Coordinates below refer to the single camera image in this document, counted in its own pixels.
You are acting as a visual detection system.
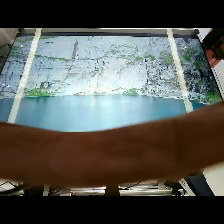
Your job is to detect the red garment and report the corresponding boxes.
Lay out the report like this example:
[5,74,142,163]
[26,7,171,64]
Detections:
[207,48,224,62]

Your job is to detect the black garment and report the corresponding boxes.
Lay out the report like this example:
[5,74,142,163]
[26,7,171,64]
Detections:
[201,28,224,62]

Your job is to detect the brown shirt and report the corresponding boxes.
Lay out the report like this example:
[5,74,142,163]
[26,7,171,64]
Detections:
[0,101,224,188]

